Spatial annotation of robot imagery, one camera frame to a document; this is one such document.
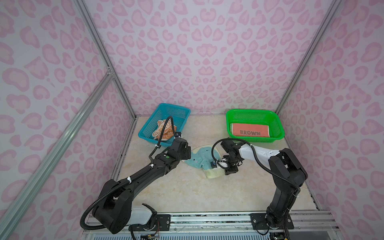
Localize teal yellow hippo towel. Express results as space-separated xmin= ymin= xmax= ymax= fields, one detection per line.
xmin=183 ymin=145 xmax=225 ymax=179

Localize pink orange towel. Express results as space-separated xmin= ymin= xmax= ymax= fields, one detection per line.
xmin=230 ymin=123 xmax=270 ymax=138

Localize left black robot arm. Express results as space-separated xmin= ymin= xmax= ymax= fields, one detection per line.
xmin=81 ymin=138 xmax=191 ymax=234

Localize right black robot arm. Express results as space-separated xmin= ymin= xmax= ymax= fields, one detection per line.
xmin=214 ymin=138 xmax=308 ymax=229

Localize orange patterned towel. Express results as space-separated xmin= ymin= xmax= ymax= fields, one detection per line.
xmin=152 ymin=120 xmax=174 ymax=141

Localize teal plastic basket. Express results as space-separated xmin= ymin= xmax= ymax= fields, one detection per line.
xmin=139 ymin=103 xmax=191 ymax=147

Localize green plastic basket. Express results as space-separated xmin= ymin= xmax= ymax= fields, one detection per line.
xmin=226 ymin=109 xmax=285 ymax=143

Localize left diagonal aluminium strut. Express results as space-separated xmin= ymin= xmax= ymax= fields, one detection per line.
xmin=1 ymin=73 xmax=114 ymax=240

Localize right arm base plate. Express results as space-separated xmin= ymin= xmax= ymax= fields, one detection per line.
xmin=250 ymin=213 xmax=295 ymax=231

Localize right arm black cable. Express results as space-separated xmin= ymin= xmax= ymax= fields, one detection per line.
xmin=211 ymin=137 xmax=301 ymax=240

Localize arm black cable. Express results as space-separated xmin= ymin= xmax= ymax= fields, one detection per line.
xmin=79 ymin=115 xmax=175 ymax=240
xmin=211 ymin=137 xmax=301 ymax=240

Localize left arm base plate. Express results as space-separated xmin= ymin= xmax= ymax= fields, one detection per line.
xmin=128 ymin=214 xmax=171 ymax=232

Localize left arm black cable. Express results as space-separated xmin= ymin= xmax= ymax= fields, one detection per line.
xmin=79 ymin=115 xmax=175 ymax=240

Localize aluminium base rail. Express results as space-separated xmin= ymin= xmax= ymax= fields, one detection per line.
xmin=82 ymin=210 xmax=344 ymax=240

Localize left corner aluminium post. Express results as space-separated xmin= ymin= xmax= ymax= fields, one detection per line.
xmin=73 ymin=0 xmax=137 ymax=120

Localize corner aluminium post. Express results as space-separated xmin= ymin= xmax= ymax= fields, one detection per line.
xmin=73 ymin=0 xmax=137 ymax=120
xmin=275 ymin=0 xmax=344 ymax=115

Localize right corner aluminium post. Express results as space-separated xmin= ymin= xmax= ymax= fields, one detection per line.
xmin=275 ymin=0 xmax=344 ymax=115

